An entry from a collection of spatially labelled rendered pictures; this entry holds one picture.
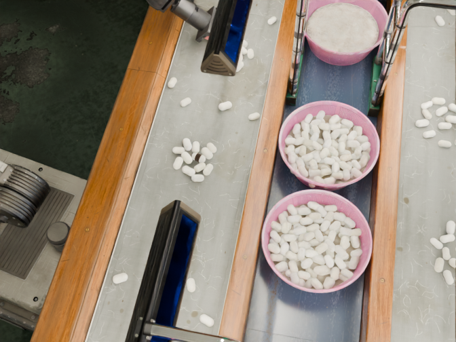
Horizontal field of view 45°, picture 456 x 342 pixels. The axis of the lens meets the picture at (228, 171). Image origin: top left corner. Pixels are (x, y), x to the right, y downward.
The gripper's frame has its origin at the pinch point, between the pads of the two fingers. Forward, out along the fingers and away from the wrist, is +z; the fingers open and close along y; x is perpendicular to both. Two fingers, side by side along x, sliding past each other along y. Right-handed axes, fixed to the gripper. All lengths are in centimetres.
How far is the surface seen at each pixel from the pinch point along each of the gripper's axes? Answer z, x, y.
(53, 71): -22, 118, 36
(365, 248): 35, -28, -60
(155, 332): -18, -31, -95
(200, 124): -0.7, 3.2, -30.2
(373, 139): 34, -29, -29
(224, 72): -14.3, -26.7, -35.9
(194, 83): -4.3, 6.3, -16.3
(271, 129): 12.9, -11.7, -30.3
